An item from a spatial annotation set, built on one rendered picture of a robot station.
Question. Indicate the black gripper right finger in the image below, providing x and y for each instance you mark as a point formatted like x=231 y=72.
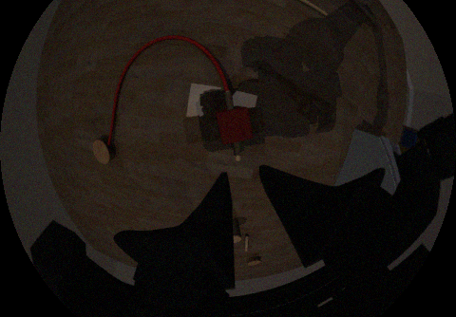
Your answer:
x=312 y=212

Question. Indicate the small wooden cylinder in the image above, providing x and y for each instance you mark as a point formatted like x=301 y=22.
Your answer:
x=236 y=233

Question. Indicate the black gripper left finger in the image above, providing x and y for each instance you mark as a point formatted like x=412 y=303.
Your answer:
x=205 y=239

